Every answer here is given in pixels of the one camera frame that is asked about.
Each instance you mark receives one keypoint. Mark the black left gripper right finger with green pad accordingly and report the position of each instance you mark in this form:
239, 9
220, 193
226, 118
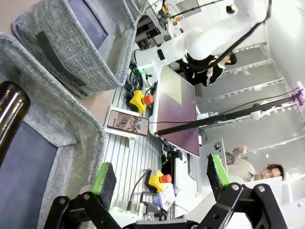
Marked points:
218, 181

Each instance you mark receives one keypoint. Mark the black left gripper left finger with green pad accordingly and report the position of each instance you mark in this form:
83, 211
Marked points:
104, 188

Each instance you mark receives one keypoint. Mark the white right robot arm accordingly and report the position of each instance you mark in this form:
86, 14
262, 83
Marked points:
202, 40

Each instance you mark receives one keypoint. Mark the large grey fabric basket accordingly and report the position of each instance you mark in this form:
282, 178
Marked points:
59, 107

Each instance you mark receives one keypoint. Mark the small grey fabric basket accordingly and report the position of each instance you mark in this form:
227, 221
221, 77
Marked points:
71, 43

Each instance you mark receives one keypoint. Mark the person in white shirt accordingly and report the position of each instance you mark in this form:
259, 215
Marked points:
240, 167

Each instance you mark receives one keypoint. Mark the silver laptop with sticker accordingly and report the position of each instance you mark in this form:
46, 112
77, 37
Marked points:
214, 150

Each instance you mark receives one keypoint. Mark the black power adapter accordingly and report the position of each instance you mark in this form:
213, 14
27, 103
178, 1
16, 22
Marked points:
150, 210

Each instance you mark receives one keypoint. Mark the yellow emergency stop button box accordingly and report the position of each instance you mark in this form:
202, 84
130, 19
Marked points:
157, 181
137, 100

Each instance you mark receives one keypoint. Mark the black monitor stand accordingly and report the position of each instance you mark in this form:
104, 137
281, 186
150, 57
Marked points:
170, 157

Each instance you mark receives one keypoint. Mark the blue and white card box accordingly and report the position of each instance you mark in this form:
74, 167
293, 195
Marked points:
166, 196

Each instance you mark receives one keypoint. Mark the person with dark hair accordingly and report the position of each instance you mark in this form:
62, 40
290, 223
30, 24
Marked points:
271, 171

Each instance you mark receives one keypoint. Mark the black boom pole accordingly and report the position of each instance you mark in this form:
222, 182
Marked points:
214, 120

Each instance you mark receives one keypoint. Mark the smartphone with lit screen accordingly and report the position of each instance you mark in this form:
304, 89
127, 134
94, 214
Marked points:
126, 122

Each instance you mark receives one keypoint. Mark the large flat monitor panel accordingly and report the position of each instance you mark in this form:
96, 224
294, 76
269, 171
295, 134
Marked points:
176, 109

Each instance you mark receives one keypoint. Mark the person in black jacket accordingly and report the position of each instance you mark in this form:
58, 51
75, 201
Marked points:
202, 71

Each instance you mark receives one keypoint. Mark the purple clamp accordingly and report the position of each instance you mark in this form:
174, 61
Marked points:
299, 95

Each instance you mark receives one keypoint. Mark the brown glass bottle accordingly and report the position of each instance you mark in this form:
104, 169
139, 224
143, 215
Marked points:
12, 105

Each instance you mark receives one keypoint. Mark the cluttered workbench with electronics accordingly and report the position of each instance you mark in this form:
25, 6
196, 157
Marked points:
164, 16

